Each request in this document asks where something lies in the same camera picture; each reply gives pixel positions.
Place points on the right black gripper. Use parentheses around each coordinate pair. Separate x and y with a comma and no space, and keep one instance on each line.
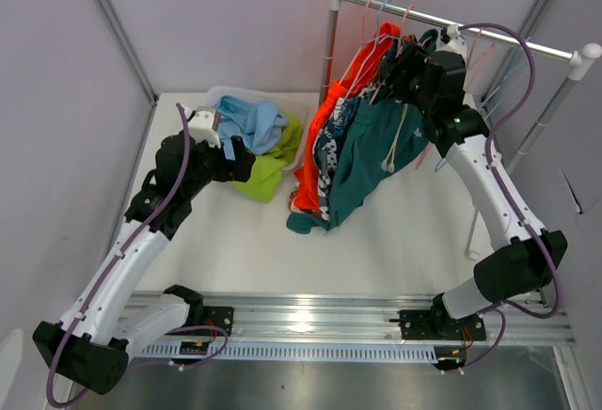
(411,60)

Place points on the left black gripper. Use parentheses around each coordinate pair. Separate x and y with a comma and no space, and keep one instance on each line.
(237,169)

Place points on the blue hanger for patterned shorts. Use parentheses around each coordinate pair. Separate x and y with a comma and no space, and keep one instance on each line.
(365,63)

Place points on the lime green shorts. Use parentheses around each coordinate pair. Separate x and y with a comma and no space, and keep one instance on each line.
(267,171)

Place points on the light blue shorts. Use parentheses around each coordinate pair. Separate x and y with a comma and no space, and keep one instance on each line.
(259,124)

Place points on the teal green shorts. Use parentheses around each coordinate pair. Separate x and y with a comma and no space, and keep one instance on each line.
(359,136)

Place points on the patterned navy white shorts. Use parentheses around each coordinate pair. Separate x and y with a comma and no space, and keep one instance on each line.
(365,140)

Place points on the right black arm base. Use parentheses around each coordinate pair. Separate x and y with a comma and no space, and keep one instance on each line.
(436,324)

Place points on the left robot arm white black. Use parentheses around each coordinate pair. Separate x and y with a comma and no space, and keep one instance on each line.
(91,344)

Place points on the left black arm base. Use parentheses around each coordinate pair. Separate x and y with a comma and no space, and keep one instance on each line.
(207,318)

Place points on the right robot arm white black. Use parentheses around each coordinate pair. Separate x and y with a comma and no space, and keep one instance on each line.
(526,255)

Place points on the orange shorts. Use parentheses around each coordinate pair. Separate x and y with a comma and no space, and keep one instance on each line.
(326,131)

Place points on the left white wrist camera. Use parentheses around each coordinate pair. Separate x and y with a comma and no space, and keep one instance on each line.
(202,125)

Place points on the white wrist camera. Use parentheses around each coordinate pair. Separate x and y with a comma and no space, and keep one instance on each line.
(202,125)
(452,41)

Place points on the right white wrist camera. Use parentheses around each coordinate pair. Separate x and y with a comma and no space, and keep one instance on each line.
(452,41)

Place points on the aluminium mounting rail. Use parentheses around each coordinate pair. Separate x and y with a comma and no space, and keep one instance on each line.
(361,319)

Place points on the slotted grey cable duct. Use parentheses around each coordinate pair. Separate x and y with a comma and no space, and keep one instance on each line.
(389,352)

